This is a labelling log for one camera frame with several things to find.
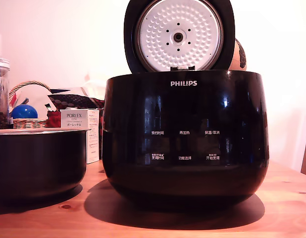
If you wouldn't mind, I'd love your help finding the metallic pot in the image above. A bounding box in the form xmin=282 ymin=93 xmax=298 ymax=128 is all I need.
xmin=0 ymin=127 xmax=92 ymax=200

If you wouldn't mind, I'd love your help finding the black Philips rice cooker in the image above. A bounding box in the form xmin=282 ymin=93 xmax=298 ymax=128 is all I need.
xmin=101 ymin=69 xmax=270 ymax=204

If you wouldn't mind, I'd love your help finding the black rice cooker lid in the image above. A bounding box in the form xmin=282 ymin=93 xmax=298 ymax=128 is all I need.
xmin=123 ymin=0 xmax=236 ymax=73

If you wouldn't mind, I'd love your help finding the white Porlex box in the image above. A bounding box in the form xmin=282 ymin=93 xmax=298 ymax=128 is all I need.
xmin=59 ymin=109 xmax=101 ymax=165

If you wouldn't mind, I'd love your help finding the dark patterned cloth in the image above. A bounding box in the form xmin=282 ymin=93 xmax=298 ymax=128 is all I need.
xmin=47 ymin=92 xmax=105 ymax=110

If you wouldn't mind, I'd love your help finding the red knitted pouch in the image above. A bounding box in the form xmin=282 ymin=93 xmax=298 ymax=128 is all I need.
xmin=45 ymin=110 xmax=62 ymax=128

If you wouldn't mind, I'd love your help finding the round tan patterned vase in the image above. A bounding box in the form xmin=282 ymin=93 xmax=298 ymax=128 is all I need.
xmin=228 ymin=37 xmax=248 ymax=72

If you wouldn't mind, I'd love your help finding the wicker basket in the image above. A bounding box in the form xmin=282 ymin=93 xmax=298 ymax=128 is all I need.
xmin=8 ymin=80 xmax=53 ymax=129

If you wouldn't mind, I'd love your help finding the blue ball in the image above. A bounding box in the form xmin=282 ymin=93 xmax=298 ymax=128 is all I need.
xmin=10 ymin=104 xmax=39 ymax=120

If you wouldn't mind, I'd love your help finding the clear glass jar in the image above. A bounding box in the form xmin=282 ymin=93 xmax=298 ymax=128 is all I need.
xmin=0 ymin=34 xmax=11 ymax=130

